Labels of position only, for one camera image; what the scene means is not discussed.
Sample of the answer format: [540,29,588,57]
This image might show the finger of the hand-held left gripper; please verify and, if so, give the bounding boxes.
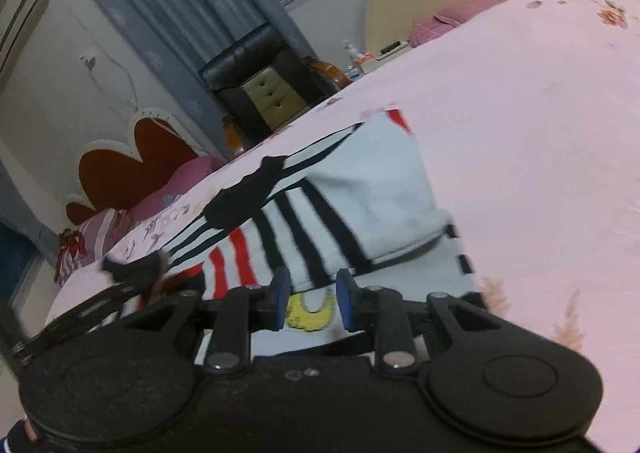
[0,252,169,374]

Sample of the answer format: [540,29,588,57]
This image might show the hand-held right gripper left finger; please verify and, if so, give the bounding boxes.
[120,267,293,377]

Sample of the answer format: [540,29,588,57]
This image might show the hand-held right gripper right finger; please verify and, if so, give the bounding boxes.
[335,268,507,377]

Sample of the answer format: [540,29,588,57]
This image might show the white black red striped garment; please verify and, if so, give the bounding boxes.
[117,106,488,364]

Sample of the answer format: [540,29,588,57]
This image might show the red and white scalloped headboard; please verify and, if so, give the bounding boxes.
[65,108,216,229]

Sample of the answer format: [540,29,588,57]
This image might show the plain pink pillow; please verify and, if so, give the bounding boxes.
[132,156,228,234]

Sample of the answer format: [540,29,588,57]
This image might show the grey curtain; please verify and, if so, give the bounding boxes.
[0,143,58,264]
[47,0,321,154]

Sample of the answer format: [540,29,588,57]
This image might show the brown wooden chair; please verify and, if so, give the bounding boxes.
[222,56,351,156]

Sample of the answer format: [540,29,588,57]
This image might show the clear plastic bottle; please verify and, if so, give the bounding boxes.
[342,39,363,81]

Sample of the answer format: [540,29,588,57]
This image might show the black nightstand with beige drawers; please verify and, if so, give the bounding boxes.
[200,23,346,144]

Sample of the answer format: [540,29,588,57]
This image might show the pink floral bed sheet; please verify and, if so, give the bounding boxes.
[45,0,640,453]

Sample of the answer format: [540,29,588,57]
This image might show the white air conditioner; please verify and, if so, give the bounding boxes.
[0,0,53,89]

